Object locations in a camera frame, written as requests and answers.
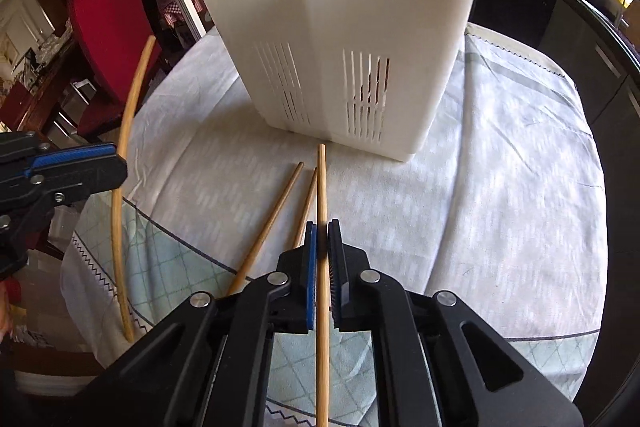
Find white plastic utensil holder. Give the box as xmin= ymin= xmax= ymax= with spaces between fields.
xmin=181 ymin=0 xmax=492 ymax=164

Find light wooden chopstick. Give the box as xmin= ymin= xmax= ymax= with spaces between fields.
xmin=110 ymin=35 xmax=157 ymax=343
xmin=226 ymin=162 xmax=306 ymax=297
xmin=291 ymin=167 xmax=319 ymax=249
xmin=316 ymin=143 xmax=331 ymax=427

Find grey green patterned tablecloth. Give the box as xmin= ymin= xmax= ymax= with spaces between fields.
xmin=60 ymin=23 xmax=608 ymax=427

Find red upholstered chair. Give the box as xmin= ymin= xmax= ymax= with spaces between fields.
xmin=67 ymin=0 xmax=163 ymax=142

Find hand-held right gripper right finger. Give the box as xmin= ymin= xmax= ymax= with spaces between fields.
xmin=326 ymin=218 xmax=586 ymax=427

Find white round container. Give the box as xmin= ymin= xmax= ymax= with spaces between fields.
xmin=12 ymin=342 xmax=108 ymax=400

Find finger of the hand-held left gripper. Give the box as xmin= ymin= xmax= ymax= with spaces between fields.
xmin=0 ymin=132 xmax=118 ymax=180
xmin=0 ymin=155 xmax=129 ymax=230

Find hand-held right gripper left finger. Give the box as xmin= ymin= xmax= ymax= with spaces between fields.
xmin=87 ymin=223 xmax=319 ymax=427

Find cluttered wooden table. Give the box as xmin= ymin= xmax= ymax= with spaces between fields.
xmin=0 ymin=27 xmax=86 ymax=132

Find green lower cabinets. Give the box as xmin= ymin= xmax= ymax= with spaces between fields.
xmin=467 ymin=0 xmax=640 ymax=142

